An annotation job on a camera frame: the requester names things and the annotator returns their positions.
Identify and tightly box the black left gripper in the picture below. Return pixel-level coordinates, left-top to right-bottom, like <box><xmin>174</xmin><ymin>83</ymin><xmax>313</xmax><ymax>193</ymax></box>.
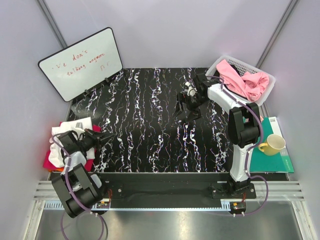
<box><xmin>76</xmin><ymin>128</ymin><xmax>113</xmax><ymax>152</ymax></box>

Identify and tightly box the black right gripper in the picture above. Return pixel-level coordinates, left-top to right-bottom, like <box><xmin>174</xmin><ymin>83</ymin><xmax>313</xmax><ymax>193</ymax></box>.
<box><xmin>172</xmin><ymin>93</ymin><xmax>209</xmax><ymax>124</ymax></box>

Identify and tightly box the white t shirt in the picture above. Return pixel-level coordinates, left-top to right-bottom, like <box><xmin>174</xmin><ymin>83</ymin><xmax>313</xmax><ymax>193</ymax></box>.
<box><xmin>48</xmin><ymin>117</ymin><xmax>93</xmax><ymax>168</ymax></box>

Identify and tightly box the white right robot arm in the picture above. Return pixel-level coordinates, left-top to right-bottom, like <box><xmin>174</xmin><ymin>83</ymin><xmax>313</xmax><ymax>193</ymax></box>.
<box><xmin>173</xmin><ymin>73</ymin><xmax>263</xmax><ymax>199</ymax></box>

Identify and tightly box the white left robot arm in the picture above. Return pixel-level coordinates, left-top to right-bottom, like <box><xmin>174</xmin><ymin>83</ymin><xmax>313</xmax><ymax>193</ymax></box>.
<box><xmin>51</xmin><ymin>128</ymin><xmax>114</xmax><ymax>218</ymax></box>

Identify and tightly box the magenta folded t shirt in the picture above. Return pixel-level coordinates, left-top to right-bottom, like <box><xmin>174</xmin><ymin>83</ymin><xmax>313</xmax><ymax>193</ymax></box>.
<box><xmin>43</xmin><ymin>125</ymin><xmax>101</xmax><ymax>172</ymax></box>

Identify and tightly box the white plastic basket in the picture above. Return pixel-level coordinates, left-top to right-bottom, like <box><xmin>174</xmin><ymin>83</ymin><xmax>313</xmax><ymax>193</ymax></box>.
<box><xmin>206</xmin><ymin>55</ymin><xmax>276</xmax><ymax>106</ymax></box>

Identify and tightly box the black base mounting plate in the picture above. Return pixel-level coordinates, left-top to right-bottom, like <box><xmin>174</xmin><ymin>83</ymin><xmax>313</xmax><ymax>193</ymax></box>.
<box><xmin>97</xmin><ymin>172</ymin><xmax>257</xmax><ymax>200</ymax></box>

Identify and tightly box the pink t shirt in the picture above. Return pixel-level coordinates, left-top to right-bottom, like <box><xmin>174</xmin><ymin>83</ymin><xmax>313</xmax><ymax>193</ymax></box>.
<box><xmin>216</xmin><ymin>59</ymin><xmax>270</xmax><ymax>102</ymax></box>

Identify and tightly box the whiteboard with red writing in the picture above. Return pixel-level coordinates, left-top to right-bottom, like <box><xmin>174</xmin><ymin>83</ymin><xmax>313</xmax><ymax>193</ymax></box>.
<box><xmin>38</xmin><ymin>27</ymin><xmax>123</xmax><ymax>102</ymax></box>

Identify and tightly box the green cutting mat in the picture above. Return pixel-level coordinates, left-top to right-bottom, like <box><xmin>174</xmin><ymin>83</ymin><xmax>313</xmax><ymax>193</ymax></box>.
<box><xmin>250</xmin><ymin>116</ymin><xmax>295</xmax><ymax>173</ymax></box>

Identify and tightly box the yellow paper cup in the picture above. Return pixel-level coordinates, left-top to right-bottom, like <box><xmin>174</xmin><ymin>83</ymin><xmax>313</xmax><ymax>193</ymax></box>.
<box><xmin>258</xmin><ymin>134</ymin><xmax>286</xmax><ymax>156</ymax></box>

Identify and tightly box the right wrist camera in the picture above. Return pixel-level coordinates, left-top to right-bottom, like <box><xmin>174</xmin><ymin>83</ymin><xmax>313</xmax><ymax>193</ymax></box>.
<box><xmin>184</xmin><ymin>81</ymin><xmax>197</xmax><ymax>97</ymax></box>

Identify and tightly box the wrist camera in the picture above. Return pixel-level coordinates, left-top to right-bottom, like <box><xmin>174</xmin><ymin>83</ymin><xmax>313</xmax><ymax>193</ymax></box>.
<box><xmin>184</xmin><ymin>81</ymin><xmax>197</xmax><ymax>97</ymax></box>
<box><xmin>71</xmin><ymin>127</ymin><xmax>85</xmax><ymax>137</ymax></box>

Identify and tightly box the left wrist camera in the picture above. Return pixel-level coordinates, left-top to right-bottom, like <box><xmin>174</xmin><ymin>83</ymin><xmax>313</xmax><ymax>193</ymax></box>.
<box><xmin>71</xmin><ymin>127</ymin><xmax>85</xmax><ymax>137</ymax></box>

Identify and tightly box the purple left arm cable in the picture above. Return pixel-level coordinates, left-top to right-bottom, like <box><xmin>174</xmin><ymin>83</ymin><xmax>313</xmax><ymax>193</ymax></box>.
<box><xmin>50</xmin><ymin>132</ymin><xmax>109</xmax><ymax>238</ymax></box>

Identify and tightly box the aluminium rail frame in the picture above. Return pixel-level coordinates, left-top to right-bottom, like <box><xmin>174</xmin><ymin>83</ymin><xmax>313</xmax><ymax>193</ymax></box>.
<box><xmin>32</xmin><ymin>181</ymin><xmax>306</xmax><ymax>211</ymax></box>

